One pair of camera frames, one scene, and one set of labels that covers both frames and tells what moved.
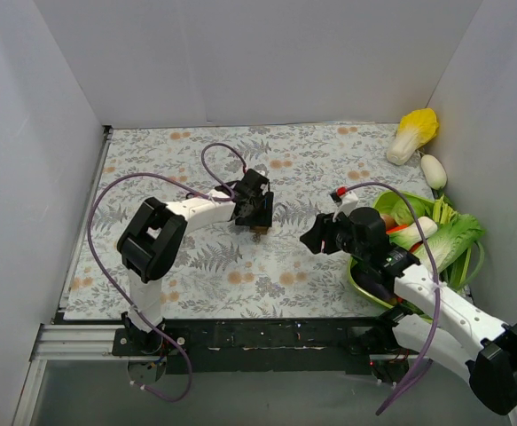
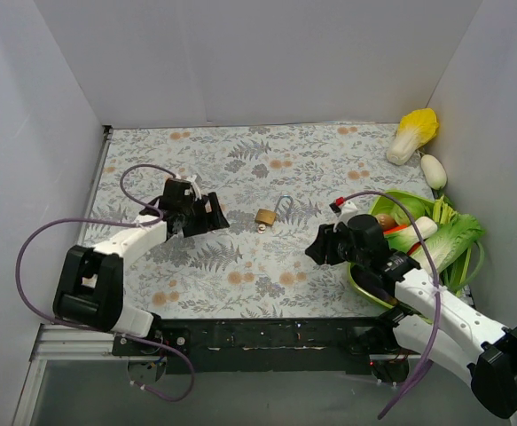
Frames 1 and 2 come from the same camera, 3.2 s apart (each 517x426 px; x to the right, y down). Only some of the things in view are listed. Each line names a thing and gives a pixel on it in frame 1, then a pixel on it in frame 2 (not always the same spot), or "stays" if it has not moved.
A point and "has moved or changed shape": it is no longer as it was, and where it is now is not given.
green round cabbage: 403,214 stays
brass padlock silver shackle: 261,230 has moved or changed shape
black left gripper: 260,210 -> 200,216
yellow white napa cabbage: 417,128 stays
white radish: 434,171 stays
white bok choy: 411,232 stays
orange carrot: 396,228 stays
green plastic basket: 380,203 stays
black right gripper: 325,237 -> 330,248
